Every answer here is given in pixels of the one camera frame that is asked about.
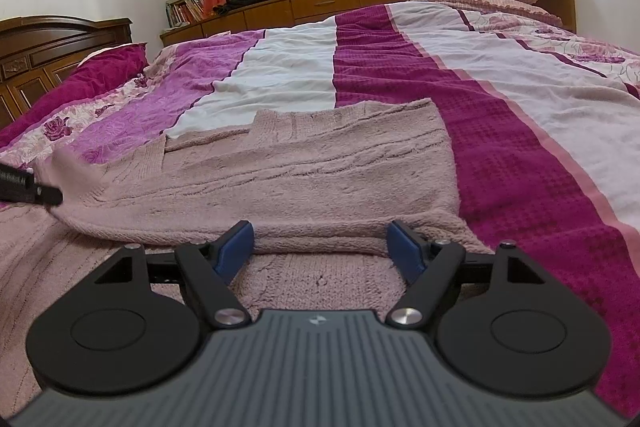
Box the pink knitted sweater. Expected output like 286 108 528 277
1 99 484 414

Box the dark wooden headboard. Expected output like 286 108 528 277
0 15 132 127

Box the magenta pillow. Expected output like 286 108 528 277
1 43 149 147

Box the striped magenta white bedspread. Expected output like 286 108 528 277
1 1 639 426

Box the stack of books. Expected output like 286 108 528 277
165 0 205 28

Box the black cloth on cabinet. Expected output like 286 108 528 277
212 0 270 16

